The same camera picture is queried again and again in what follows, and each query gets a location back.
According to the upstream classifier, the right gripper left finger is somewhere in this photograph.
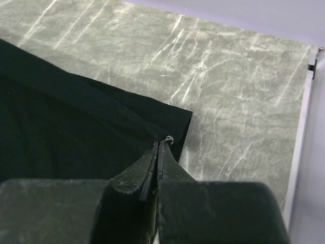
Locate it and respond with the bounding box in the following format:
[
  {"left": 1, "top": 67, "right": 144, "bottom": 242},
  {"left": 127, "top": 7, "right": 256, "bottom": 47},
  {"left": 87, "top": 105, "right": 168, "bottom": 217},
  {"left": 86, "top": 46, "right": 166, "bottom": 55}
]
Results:
[{"left": 1, "top": 143, "right": 158, "bottom": 243}]

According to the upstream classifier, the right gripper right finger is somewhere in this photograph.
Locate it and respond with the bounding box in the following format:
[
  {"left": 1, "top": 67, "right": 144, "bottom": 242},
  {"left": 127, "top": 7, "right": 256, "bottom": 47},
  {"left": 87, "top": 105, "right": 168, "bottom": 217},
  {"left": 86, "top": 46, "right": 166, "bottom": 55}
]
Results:
[{"left": 157, "top": 141, "right": 290, "bottom": 243}]

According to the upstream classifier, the black t shirt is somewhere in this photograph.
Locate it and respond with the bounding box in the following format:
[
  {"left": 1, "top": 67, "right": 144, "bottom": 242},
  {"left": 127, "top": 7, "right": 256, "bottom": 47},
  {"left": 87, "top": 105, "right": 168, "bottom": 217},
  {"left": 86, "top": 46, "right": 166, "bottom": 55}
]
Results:
[{"left": 1, "top": 41, "right": 192, "bottom": 181}]

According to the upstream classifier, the aluminium rail frame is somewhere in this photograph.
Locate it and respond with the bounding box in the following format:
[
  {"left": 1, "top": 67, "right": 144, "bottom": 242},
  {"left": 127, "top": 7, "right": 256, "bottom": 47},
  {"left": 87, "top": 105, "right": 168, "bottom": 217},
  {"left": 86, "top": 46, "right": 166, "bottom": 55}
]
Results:
[{"left": 282, "top": 46, "right": 323, "bottom": 229}]

